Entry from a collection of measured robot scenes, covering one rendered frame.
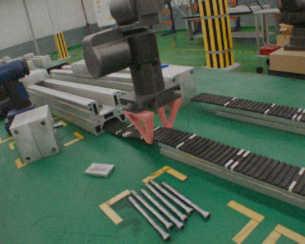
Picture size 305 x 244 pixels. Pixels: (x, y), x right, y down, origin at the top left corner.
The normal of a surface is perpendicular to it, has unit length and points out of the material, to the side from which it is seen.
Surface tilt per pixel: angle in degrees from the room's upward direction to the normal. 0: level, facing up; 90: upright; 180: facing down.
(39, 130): 90
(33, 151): 90
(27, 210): 0
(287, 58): 90
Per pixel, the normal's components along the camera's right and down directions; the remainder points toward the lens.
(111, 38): 0.59, 0.22
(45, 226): -0.18, -0.90
